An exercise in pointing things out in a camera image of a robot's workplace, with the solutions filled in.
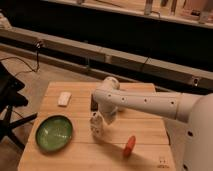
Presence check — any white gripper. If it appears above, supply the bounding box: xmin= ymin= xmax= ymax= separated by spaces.
xmin=90 ymin=112 xmax=103 ymax=137

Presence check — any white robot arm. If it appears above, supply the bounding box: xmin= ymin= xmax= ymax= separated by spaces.
xmin=92 ymin=77 xmax=213 ymax=171

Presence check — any orange carrot toy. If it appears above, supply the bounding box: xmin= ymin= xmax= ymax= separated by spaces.
xmin=123 ymin=136 xmax=136 ymax=157

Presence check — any white rectangular sponge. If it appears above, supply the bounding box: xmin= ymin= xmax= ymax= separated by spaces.
xmin=58 ymin=92 xmax=72 ymax=107

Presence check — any green glass bowl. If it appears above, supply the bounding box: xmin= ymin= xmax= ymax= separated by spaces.
xmin=35 ymin=115 xmax=73 ymax=153

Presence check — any black office chair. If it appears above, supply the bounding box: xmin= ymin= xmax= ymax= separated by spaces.
xmin=0 ymin=62 xmax=37 ymax=149

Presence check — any black cable on floor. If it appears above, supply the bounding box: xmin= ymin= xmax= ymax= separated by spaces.
xmin=0 ymin=39 xmax=44 ymax=79

